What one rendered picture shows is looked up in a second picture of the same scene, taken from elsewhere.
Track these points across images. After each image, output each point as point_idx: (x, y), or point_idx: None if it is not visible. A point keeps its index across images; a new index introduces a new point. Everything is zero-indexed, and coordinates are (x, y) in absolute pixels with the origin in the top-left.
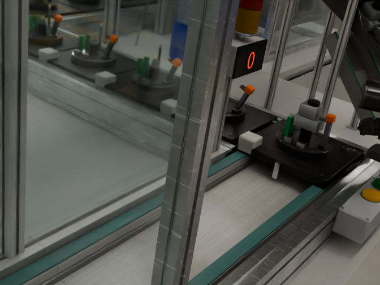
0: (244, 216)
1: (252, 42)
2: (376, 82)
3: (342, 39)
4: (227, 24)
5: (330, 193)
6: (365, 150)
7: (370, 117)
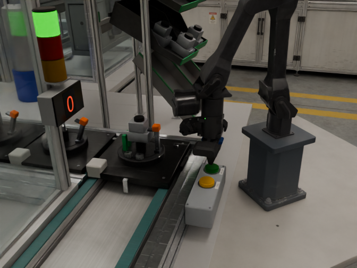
0: (108, 243)
1: (66, 88)
2: (182, 92)
3: (146, 58)
4: None
5: (174, 192)
6: (191, 140)
7: (186, 118)
